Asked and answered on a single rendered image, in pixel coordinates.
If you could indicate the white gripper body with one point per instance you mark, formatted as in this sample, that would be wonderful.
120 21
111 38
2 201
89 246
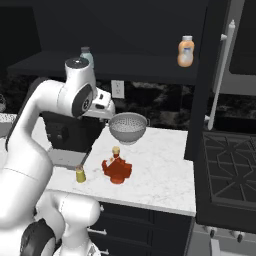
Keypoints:
101 113

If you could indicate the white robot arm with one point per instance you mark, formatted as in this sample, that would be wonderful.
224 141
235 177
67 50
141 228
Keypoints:
23 173

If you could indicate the red condiment bottle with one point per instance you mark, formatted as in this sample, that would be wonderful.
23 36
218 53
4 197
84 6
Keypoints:
116 168

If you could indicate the grey-green shaker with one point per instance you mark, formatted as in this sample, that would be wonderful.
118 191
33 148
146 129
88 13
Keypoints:
87 55

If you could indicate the yellow shaker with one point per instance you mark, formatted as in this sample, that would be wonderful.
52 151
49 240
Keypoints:
80 174

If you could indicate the orange condiment bottle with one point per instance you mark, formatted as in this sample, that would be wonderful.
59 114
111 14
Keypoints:
185 53

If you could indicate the dark cabinet door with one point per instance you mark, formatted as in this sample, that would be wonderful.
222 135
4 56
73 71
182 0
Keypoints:
203 66

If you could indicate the grey metal colander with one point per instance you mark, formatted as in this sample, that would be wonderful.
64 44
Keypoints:
128 128

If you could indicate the black coffee machine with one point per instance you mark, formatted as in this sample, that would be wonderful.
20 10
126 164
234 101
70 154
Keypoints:
71 133

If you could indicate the dark drawer front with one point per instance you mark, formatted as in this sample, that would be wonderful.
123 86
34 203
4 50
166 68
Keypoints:
133 213
133 238

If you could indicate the black stove hob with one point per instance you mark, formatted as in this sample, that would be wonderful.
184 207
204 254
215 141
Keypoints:
230 173

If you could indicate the stove knob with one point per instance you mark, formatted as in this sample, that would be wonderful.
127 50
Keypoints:
210 230
238 236

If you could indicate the grey oven front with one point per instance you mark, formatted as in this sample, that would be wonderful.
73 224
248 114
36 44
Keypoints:
220 246

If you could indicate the white wall outlet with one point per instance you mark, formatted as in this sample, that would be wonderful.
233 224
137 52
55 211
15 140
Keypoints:
117 89

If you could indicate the dark open wall cabinet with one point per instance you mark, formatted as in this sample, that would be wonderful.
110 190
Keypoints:
133 36

